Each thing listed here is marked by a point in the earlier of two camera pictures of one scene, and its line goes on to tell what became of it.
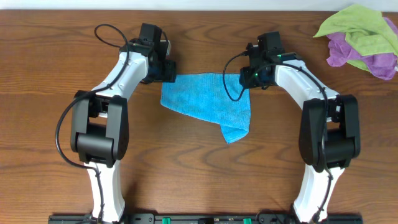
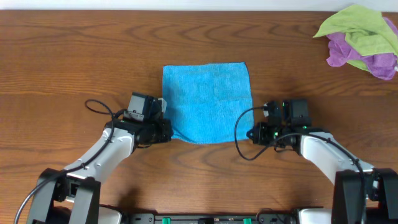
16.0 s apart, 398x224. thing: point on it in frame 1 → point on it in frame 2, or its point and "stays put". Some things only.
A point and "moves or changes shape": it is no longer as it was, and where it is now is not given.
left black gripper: [170, 74] → [166, 134]
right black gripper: [246, 79] → [259, 137]
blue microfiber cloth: [204, 96] moves or changes shape
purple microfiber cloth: [384, 66] stays put
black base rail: [207, 218] stays put
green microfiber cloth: [367, 32] stays put
